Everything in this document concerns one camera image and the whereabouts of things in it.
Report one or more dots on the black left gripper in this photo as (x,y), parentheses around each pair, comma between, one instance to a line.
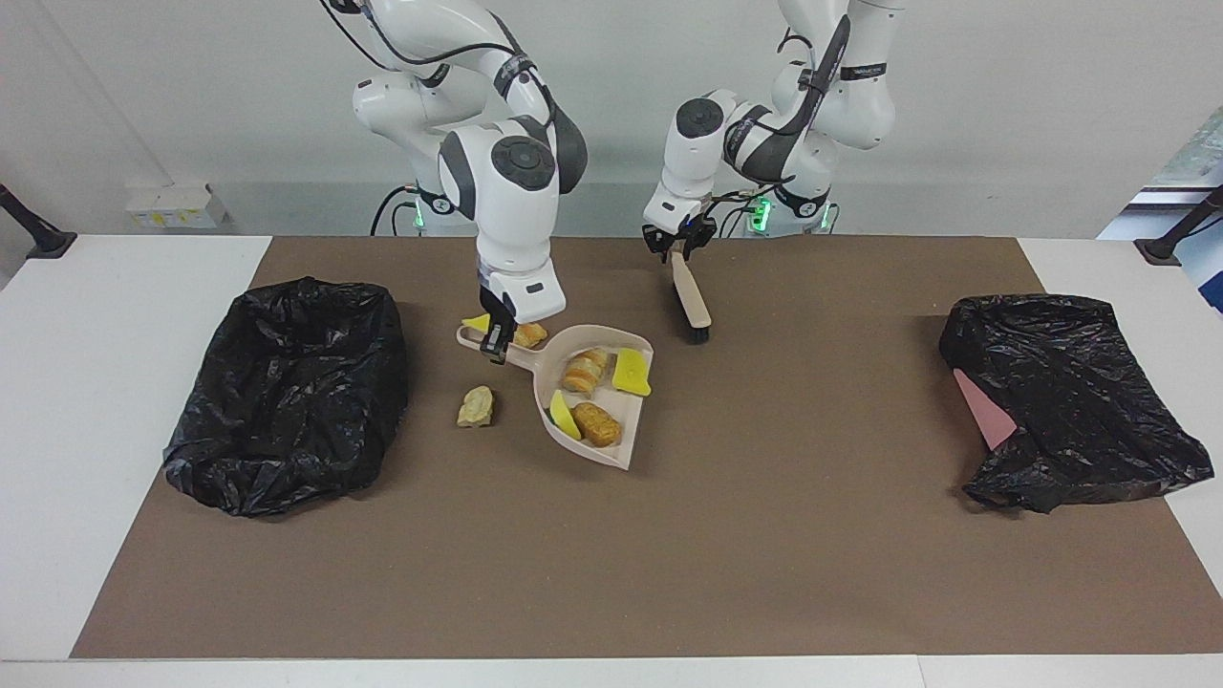
(674,234)

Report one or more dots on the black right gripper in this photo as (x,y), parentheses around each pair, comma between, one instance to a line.
(497,315)

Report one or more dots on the small yellow sponge piece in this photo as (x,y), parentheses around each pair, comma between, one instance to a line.
(475,324)

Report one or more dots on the orange croissant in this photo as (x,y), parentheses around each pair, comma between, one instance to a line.
(531,335)

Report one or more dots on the beige hand brush black bristles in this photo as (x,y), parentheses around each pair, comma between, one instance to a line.
(690,296)

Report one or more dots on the small pale bread chunk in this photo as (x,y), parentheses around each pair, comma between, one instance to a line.
(476,407)

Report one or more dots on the pale crusty bread piece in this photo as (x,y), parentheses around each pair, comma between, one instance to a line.
(585,372)

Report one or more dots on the green and yellow sponge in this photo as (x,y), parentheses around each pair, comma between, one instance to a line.
(563,417)

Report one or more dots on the brown bread roll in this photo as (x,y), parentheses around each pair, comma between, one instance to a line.
(597,425)

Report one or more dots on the large yellow sponge piece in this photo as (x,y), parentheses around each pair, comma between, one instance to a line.
(632,373)

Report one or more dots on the beige plastic dustpan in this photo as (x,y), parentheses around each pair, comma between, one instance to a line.
(626,416)

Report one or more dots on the open bin with black bag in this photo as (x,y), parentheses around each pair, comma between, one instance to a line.
(287,401)

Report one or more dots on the pink bin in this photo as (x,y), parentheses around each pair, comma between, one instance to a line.
(989,416)

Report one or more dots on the crumpled black trash bag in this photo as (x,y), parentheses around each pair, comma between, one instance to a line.
(1080,392)

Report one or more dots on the brown table mat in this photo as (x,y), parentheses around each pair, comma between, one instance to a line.
(611,573)

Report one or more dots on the white box on table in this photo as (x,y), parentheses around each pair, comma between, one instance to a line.
(172,205)

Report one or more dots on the black clamp stand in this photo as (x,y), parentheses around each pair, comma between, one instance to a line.
(1161,250)
(43,241)

